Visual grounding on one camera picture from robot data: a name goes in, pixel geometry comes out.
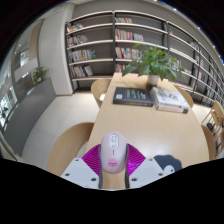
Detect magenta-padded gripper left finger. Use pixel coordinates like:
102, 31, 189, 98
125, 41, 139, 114
60, 143, 104, 190

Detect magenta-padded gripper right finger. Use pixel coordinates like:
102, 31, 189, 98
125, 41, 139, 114
124, 143, 168, 190

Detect pale pink computer mouse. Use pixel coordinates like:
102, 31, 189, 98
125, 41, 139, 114
99, 130, 129, 175

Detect round-backed light wooden chair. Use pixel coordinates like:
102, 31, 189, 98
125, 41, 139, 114
200, 124, 218, 160
90, 78, 113, 108
174, 84, 195, 108
47, 122, 95, 177

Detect red-lettered white book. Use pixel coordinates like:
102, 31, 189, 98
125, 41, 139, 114
153, 99, 190, 115

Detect black hardcover book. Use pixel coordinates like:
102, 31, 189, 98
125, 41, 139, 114
112, 86, 155, 108

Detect white-covered large book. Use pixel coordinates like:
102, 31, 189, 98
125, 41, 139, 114
149, 86, 191, 110

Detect slatted light wooden chairs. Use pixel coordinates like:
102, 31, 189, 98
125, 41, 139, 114
201, 100, 224, 158

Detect small green leafy plant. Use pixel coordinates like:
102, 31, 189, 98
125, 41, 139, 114
32, 66, 51, 84
0, 106, 9, 120

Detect green potted plant white pot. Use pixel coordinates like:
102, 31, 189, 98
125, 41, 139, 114
121, 42, 188, 88

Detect grey bookshelf unit with books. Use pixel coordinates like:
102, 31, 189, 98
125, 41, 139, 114
64, 9, 224, 104

